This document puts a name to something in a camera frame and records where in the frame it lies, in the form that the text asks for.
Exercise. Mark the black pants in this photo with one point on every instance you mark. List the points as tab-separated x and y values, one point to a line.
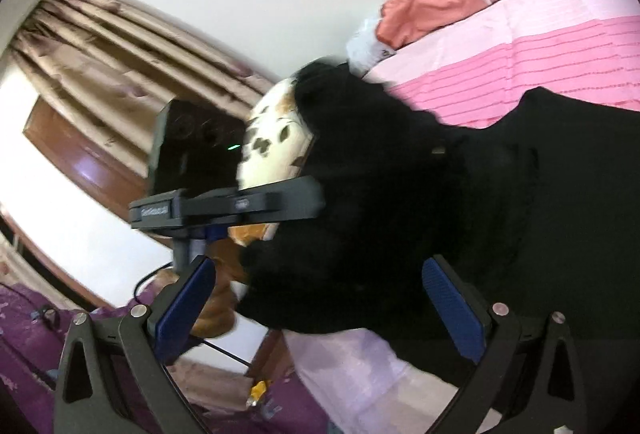
400	214

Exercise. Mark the small yellow object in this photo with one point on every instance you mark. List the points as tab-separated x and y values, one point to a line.
258	390

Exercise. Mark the pink striped bed sheet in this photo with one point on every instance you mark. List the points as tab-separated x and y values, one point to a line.
525	79

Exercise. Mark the pale blue cloth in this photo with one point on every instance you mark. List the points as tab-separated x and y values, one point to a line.
367	46

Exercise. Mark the beige patterned curtain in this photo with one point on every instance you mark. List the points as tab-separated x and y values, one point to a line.
115	64

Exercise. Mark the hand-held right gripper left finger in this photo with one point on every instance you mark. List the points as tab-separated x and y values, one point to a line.
185	304

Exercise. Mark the wooden bed frame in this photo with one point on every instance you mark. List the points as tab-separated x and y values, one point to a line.
272	356

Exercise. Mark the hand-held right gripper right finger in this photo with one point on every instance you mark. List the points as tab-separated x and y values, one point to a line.
452	304

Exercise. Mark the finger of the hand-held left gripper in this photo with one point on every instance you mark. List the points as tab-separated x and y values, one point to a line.
305	199

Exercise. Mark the person's left hand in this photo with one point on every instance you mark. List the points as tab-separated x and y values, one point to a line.
220	309

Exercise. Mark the white floral pillow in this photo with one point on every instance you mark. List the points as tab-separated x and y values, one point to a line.
275	134

